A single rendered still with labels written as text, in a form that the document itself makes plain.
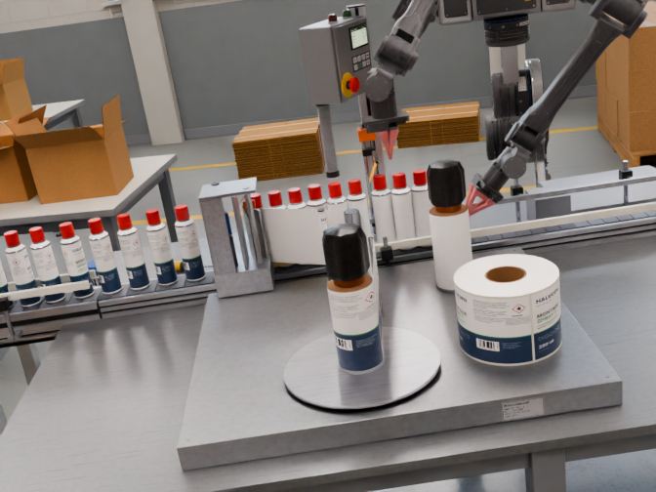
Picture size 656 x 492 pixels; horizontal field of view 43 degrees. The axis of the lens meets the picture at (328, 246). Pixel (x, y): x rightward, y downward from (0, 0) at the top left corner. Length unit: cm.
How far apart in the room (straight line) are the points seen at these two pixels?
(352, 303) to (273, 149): 468
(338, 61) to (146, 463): 104
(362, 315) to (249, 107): 635
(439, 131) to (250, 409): 508
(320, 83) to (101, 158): 164
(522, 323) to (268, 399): 50
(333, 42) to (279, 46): 561
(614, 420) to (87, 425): 102
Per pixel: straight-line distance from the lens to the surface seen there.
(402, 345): 168
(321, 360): 167
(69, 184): 361
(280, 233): 207
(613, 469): 245
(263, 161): 619
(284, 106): 774
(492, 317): 156
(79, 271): 223
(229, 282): 204
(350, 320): 154
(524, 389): 154
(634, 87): 536
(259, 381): 166
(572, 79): 209
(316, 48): 206
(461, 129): 648
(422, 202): 212
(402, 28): 186
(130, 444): 167
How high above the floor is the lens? 169
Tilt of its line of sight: 21 degrees down
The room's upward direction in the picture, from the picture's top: 9 degrees counter-clockwise
